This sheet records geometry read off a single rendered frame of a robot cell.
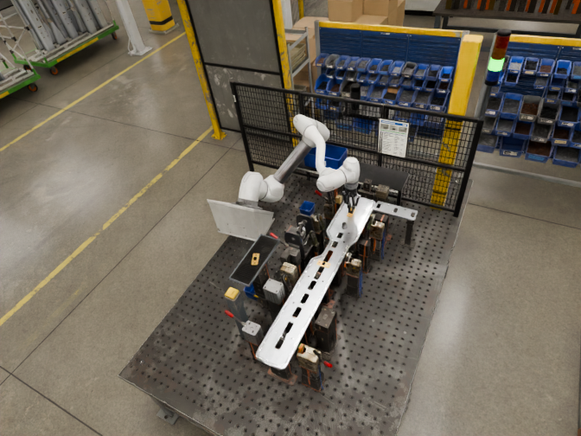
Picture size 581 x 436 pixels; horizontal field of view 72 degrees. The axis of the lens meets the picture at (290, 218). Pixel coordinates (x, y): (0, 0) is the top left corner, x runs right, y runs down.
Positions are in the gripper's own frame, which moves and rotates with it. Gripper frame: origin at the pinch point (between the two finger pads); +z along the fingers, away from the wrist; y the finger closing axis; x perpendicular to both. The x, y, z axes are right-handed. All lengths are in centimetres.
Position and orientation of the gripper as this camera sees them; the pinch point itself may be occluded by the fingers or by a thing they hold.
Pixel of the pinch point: (351, 208)
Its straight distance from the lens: 274.6
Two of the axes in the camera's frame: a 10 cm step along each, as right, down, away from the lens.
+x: 4.6, -6.6, 5.9
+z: 1.1, 7.0, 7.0
